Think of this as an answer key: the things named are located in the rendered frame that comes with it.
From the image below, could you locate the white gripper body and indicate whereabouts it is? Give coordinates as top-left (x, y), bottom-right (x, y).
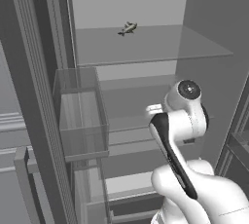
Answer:
top-left (145, 103), bottom-right (164, 115)

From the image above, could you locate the grey panelled cupboard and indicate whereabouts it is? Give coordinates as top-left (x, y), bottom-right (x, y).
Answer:
top-left (0, 41), bottom-right (37, 224)

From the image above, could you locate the grey fish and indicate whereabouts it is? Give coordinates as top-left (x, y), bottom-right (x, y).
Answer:
top-left (117, 20), bottom-right (138, 37)

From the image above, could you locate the clear fridge door bin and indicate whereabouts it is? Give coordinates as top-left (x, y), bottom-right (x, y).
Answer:
top-left (226, 130), bottom-right (249, 172)
top-left (52, 66), bottom-right (111, 164)
top-left (72, 159), bottom-right (114, 224)

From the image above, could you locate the grey fridge drawer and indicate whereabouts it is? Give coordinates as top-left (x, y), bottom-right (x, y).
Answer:
top-left (104, 170), bottom-right (169, 224)

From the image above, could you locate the grey bar handle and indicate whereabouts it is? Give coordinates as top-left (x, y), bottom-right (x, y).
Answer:
top-left (13, 146), bottom-right (56, 224)

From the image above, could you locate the clear glass fridge shelf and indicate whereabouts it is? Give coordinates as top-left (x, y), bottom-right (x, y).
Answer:
top-left (74, 23), bottom-right (234, 68)
top-left (97, 74), bottom-right (216, 135)

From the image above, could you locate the grey fridge door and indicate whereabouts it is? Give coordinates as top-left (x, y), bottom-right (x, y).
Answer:
top-left (213, 74), bottom-right (249, 201)
top-left (0, 0), bottom-right (113, 224)

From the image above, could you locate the grey fridge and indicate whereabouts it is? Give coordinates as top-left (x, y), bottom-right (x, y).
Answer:
top-left (63, 0), bottom-right (249, 224)

